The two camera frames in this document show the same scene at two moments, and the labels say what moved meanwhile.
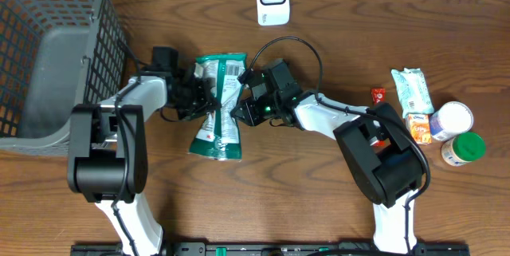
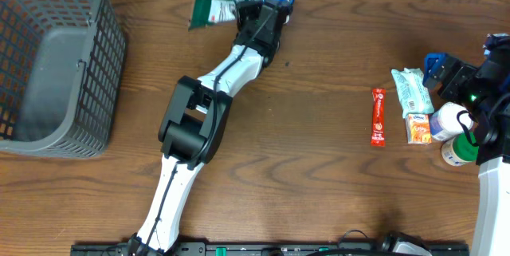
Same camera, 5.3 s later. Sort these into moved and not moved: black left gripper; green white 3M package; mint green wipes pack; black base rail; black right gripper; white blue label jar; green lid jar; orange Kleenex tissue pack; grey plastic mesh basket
Moved: black left gripper; black right gripper; green white 3M package
Not moved: mint green wipes pack; black base rail; green lid jar; grey plastic mesh basket; orange Kleenex tissue pack; white blue label jar
